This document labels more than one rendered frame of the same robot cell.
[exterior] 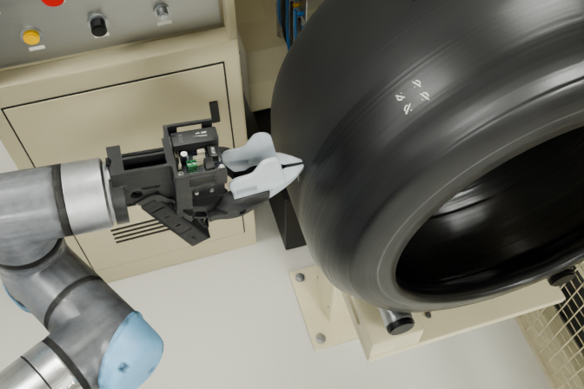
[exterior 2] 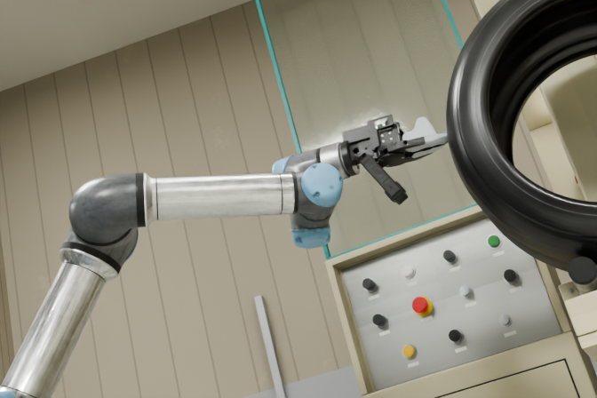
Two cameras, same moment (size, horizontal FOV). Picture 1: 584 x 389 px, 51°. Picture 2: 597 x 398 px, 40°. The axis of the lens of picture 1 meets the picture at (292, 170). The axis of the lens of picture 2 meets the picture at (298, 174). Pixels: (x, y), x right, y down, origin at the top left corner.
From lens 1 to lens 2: 1.58 m
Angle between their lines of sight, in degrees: 82
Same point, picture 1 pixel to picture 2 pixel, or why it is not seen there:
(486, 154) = (495, 31)
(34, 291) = not seen: hidden behind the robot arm
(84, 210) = (327, 148)
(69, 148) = not seen: outside the picture
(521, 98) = (501, 4)
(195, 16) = (535, 324)
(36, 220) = (306, 155)
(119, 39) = (475, 354)
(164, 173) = (366, 130)
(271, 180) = (426, 133)
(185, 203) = (375, 141)
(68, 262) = not seen: hidden behind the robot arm
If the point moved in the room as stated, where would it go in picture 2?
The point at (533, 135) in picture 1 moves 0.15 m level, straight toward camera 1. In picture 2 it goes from (515, 14) to (442, 16)
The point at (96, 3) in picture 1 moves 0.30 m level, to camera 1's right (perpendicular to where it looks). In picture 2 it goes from (454, 319) to (560, 277)
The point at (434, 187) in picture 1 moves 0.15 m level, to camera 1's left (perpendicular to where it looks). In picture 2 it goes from (478, 59) to (409, 99)
